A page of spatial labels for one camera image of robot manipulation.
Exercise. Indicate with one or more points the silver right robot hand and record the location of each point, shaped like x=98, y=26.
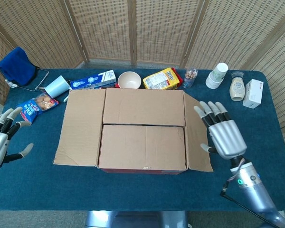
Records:
x=226, y=140

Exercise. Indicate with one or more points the red cardboard shipping box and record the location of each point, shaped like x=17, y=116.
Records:
x=142, y=147

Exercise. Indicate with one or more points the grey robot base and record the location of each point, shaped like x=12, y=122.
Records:
x=133, y=219

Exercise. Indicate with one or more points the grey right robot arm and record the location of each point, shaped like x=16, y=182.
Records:
x=251, y=190

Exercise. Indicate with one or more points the white carton box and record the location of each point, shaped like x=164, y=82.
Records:
x=253, y=95

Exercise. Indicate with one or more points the dark blue cloth-covered table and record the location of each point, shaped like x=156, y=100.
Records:
x=61, y=190

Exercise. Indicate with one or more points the blue white toothpaste box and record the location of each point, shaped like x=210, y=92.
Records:
x=92, y=80

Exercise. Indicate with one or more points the mayonnaise squeeze bottle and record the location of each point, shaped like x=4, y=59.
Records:
x=237, y=89

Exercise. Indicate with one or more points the blue cookie snack bag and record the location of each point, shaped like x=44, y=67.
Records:
x=35, y=107

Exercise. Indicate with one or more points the stack of white paper cups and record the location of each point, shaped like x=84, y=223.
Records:
x=212, y=83

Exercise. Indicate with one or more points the small white plastic clip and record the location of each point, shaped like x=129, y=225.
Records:
x=11, y=83

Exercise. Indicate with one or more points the small clear snack bottle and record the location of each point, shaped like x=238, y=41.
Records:
x=190, y=77

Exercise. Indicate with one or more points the blue towel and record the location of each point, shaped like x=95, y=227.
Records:
x=16, y=66

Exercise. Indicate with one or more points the light blue plastic mug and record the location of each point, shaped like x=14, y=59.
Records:
x=55, y=86

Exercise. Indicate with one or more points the yellow cracker package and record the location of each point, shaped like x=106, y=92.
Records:
x=161, y=79

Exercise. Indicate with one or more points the cream bowl red outside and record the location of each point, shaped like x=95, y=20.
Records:
x=129, y=79

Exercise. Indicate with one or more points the wicker folding screen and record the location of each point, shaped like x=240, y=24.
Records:
x=156, y=28

